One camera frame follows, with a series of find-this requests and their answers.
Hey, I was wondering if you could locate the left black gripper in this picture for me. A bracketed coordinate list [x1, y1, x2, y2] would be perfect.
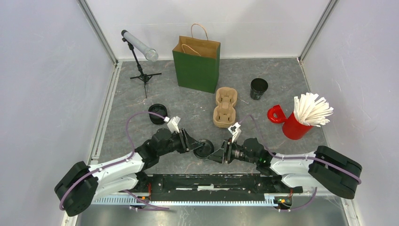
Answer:
[159, 128, 202, 156]

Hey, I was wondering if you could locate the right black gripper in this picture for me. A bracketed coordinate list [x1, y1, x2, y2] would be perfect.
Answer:
[207, 137, 258, 164]

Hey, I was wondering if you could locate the black plastic cup lid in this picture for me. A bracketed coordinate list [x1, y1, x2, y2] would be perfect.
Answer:
[193, 139, 215, 155]

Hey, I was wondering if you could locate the black paper coffee cup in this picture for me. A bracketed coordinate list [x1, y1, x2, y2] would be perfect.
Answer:
[194, 153, 211, 161]

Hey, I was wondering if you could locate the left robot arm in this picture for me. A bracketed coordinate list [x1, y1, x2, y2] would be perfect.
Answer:
[54, 129, 206, 217]

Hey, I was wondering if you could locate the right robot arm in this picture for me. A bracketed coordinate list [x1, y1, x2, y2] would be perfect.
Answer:
[207, 138, 362, 200]

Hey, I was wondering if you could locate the cardboard cup carrier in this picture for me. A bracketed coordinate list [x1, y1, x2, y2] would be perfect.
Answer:
[213, 87, 238, 128]

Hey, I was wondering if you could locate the stack of black lids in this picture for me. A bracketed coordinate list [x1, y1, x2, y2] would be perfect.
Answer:
[148, 104, 168, 125]

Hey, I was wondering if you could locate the red mug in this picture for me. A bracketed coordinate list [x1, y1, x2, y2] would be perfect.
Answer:
[267, 105, 313, 140]

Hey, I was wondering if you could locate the black tripod stand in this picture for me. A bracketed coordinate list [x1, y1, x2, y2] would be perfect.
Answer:
[122, 38, 162, 98]

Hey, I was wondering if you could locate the green paper bag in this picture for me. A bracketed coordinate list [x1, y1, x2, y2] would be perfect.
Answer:
[172, 24, 221, 93]

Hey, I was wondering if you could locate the grey tube on stand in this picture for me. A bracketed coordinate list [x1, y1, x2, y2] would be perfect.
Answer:
[121, 30, 159, 62]

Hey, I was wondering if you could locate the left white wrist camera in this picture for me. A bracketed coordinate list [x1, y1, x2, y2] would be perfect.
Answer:
[163, 116, 181, 133]

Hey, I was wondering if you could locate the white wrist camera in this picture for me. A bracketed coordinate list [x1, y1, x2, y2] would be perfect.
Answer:
[163, 116, 181, 133]
[228, 122, 241, 143]

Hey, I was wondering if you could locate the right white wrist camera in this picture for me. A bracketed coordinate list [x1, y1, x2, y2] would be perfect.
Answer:
[228, 122, 241, 143]

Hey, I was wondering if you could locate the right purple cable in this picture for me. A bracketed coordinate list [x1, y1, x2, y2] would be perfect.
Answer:
[238, 114, 362, 213]

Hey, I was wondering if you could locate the purple cable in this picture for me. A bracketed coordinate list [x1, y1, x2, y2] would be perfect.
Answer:
[238, 114, 362, 213]
[59, 112, 170, 211]

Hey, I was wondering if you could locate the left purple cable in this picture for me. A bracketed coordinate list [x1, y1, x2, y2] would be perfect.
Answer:
[59, 112, 170, 211]

